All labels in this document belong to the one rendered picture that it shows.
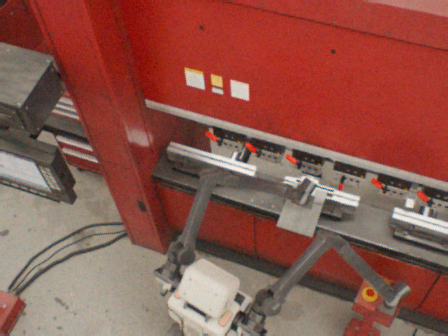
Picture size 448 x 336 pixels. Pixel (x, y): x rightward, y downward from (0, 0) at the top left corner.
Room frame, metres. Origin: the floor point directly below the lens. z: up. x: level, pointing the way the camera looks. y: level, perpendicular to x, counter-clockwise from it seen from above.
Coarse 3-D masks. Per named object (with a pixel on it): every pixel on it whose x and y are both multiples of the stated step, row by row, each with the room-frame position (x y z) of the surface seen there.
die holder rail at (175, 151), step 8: (176, 144) 1.90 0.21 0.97; (168, 152) 1.87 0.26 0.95; (176, 152) 1.85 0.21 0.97; (184, 152) 1.85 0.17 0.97; (192, 152) 1.84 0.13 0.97; (200, 152) 1.83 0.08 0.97; (184, 160) 1.85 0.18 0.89; (192, 160) 1.81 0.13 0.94; (200, 160) 1.78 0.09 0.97; (208, 160) 1.78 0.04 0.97; (216, 160) 1.77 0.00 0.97; (224, 160) 1.77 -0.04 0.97; (232, 160) 1.76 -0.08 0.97; (208, 168) 1.77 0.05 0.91; (232, 168) 1.71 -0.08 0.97; (240, 168) 1.71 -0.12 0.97; (248, 168) 1.70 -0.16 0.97; (256, 168) 1.69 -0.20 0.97; (256, 176) 1.70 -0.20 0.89
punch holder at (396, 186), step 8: (384, 176) 1.36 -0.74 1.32; (392, 176) 1.34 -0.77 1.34; (384, 184) 1.35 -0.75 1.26; (392, 184) 1.34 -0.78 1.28; (400, 184) 1.32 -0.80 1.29; (408, 184) 1.31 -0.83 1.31; (376, 192) 1.36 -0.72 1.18; (392, 192) 1.33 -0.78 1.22; (400, 192) 1.32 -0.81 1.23; (408, 192) 1.30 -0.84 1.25
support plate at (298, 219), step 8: (296, 184) 1.55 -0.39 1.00; (320, 192) 1.49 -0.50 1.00; (288, 200) 1.47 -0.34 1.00; (320, 200) 1.45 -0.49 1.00; (288, 208) 1.42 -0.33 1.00; (296, 208) 1.42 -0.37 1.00; (304, 208) 1.41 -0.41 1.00; (312, 208) 1.41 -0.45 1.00; (320, 208) 1.40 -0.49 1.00; (280, 216) 1.38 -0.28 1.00; (288, 216) 1.38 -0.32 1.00; (296, 216) 1.37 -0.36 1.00; (304, 216) 1.37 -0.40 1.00; (312, 216) 1.36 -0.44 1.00; (280, 224) 1.34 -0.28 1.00; (288, 224) 1.33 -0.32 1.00; (296, 224) 1.33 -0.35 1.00; (304, 224) 1.32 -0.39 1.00; (312, 224) 1.32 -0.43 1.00; (296, 232) 1.29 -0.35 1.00; (304, 232) 1.28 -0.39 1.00; (312, 232) 1.28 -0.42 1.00
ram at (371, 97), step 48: (144, 0) 1.83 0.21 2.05; (192, 0) 1.74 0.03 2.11; (144, 48) 1.86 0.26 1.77; (192, 48) 1.75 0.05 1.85; (240, 48) 1.66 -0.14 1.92; (288, 48) 1.57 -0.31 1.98; (336, 48) 1.49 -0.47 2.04; (384, 48) 1.42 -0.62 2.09; (432, 48) 1.35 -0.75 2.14; (144, 96) 1.89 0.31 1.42; (192, 96) 1.77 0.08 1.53; (288, 96) 1.57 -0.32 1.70; (336, 96) 1.48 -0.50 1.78; (384, 96) 1.40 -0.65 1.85; (432, 96) 1.33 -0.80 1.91; (288, 144) 1.56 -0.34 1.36; (336, 144) 1.46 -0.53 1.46; (384, 144) 1.38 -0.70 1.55; (432, 144) 1.30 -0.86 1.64
